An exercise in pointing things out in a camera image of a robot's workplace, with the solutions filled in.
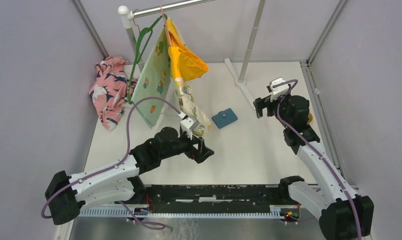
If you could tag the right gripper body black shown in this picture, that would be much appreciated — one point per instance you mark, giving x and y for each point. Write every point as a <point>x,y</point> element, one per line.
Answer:
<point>272,106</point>

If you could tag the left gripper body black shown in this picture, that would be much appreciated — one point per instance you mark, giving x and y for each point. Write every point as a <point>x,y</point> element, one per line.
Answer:
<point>191,151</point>

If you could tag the blue leather card holder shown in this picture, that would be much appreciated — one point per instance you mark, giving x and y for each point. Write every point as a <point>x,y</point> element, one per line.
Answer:
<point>224,118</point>

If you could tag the tan oval card tray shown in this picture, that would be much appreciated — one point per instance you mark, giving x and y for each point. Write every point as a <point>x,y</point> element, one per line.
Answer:
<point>310,118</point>

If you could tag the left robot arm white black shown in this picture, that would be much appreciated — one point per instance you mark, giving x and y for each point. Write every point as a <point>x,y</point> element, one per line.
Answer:
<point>69,195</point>

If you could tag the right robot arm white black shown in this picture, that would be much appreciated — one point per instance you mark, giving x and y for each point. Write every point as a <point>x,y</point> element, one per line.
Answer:
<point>342,213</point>

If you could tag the cream printed garment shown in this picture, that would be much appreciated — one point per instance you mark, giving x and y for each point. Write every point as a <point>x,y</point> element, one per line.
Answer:
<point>187,104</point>

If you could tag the mint green printed cloth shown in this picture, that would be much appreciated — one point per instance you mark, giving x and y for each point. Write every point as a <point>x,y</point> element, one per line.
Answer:
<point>154,81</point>

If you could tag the yellow garment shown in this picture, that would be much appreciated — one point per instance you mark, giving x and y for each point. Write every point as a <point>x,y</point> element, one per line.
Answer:
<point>185,65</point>

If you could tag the pink patterned garment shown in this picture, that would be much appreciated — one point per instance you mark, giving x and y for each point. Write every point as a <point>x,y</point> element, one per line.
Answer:
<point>110,89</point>

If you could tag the green clothes hanger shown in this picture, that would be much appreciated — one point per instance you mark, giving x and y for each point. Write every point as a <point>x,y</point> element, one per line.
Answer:
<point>139,45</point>

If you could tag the pink clothes hanger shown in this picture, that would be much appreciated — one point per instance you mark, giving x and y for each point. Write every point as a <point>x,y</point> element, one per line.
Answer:
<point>165,26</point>

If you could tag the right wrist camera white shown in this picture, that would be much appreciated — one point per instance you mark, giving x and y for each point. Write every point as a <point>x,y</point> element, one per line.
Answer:
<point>277,88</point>

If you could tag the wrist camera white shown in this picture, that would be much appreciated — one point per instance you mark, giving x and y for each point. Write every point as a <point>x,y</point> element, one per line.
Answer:
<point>188,123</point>
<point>277,88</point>

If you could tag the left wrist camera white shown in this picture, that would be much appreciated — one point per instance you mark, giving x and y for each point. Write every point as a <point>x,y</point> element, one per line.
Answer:
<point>188,123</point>

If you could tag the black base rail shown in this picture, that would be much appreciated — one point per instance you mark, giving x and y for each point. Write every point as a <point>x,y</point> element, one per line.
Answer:
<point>198,199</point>

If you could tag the white slotted cable duct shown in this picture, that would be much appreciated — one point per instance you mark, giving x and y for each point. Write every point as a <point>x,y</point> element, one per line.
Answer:
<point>121,212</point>

